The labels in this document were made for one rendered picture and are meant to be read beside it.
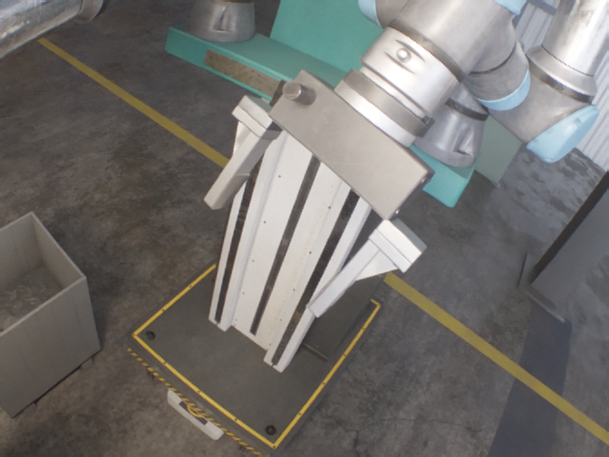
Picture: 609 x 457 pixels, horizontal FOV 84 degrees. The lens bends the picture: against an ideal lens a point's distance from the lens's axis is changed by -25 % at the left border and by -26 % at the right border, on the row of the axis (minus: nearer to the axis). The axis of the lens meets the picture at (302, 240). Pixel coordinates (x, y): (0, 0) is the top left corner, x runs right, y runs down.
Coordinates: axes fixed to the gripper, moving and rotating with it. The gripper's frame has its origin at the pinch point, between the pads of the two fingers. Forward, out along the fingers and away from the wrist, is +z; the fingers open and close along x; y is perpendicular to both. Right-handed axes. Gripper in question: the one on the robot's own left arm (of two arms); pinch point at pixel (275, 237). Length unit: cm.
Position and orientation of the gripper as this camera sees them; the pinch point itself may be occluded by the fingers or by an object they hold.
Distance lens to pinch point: 38.5
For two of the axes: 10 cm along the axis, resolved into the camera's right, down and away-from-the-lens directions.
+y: -4.2, 1.4, -9.0
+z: -5.9, 7.2, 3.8
